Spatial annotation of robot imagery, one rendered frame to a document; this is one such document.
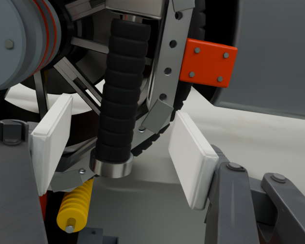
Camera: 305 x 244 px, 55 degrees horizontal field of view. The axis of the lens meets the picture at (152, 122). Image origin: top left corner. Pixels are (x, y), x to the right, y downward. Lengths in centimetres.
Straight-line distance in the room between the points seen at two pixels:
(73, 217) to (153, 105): 27
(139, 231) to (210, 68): 105
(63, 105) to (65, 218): 47
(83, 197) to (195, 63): 36
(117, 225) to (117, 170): 117
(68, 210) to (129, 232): 84
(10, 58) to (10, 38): 2
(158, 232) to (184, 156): 130
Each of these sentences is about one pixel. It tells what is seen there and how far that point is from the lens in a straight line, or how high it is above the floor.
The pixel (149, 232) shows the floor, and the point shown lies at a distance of 144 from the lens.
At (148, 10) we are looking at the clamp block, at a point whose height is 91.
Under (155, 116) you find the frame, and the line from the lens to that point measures 51.
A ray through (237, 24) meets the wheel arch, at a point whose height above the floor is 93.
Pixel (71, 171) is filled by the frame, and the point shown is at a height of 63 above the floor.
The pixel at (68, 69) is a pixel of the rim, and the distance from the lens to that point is 60.
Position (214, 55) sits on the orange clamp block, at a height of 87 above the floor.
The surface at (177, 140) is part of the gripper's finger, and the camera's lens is 18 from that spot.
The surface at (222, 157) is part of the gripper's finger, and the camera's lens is 16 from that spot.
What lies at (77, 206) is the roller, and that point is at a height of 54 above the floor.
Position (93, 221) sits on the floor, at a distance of 146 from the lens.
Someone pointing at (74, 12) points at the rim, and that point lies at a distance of 59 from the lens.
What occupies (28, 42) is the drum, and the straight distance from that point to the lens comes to 36.
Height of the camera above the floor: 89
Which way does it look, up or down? 18 degrees down
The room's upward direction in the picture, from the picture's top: 11 degrees clockwise
